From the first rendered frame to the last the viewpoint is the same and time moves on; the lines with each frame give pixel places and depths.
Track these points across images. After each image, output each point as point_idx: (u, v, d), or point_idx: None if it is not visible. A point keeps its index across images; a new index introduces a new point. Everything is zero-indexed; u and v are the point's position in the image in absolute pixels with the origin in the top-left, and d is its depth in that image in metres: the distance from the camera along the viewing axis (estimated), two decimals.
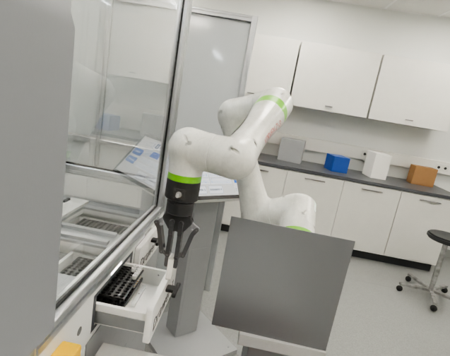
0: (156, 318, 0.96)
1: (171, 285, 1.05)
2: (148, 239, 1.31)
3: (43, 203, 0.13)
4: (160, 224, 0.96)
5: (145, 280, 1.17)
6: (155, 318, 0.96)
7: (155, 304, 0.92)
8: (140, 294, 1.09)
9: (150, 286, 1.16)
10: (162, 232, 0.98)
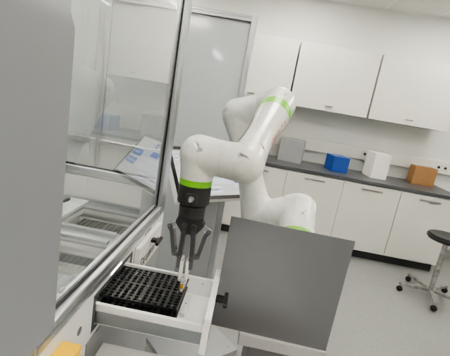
0: None
1: (220, 295, 1.04)
2: (148, 239, 1.31)
3: (43, 203, 0.13)
4: (173, 227, 1.00)
5: (189, 289, 1.16)
6: None
7: (210, 315, 0.91)
8: (188, 304, 1.09)
9: (195, 295, 1.16)
10: (175, 235, 1.02)
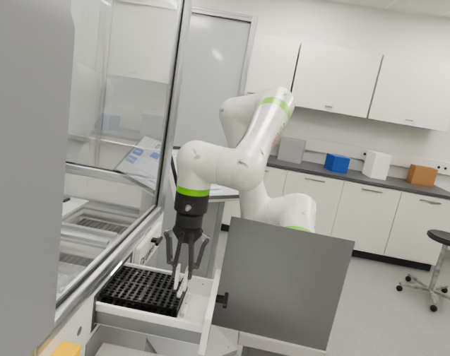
0: None
1: (220, 295, 1.04)
2: (148, 239, 1.31)
3: (43, 203, 0.13)
4: (169, 236, 0.97)
5: (189, 289, 1.16)
6: None
7: (210, 315, 0.91)
8: (188, 304, 1.09)
9: (195, 295, 1.16)
10: (171, 244, 0.99)
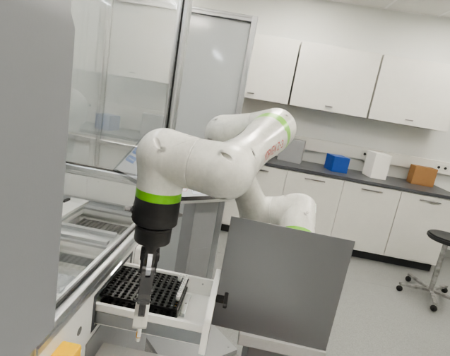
0: None
1: (220, 295, 1.04)
2: None
3: (43, 203, 0.13)
4: None
5: (189, 289, 1.16)
6: None
7: (210, 315, 0.91)
8: (188, 304, 1.09)
9: (195, 295, 1.16)
10: None
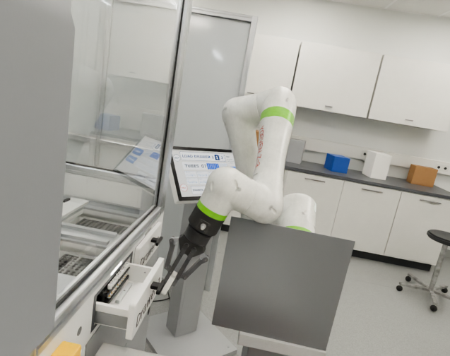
0: (140, 314, 0.97)
1: (156, 282, 1.05)
2: (148, 239, 1.31)
3: (43, 203, 0.13)
4: (174, 244, 1.00)
5: (132, 277, 1.17)
6: (139, 315, 0.96)
7: (137, 300, 0.92)
8: (126, 291, 1.10)
9: (137, 283, 1.17)
10: (173, 251, 1.02)
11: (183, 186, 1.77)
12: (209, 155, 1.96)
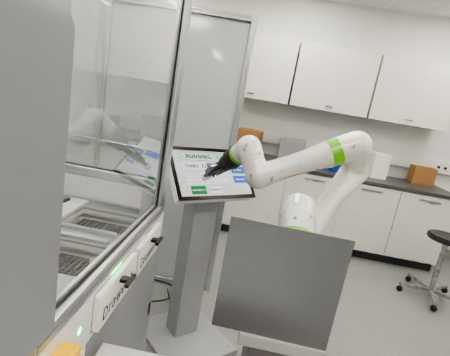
0: (107, 307, 0.97)
1: (126, 276, 1.06)
2: (148, 239, 1.31)
3: (43, 203, 0.13)
4: None
5: None
6: (106, 308, 0.97)
7: (103, 293, 0.93)
8: None
9: None
10: None
11: (183, 186, 1.77)
12: (209, 155, 1.96)
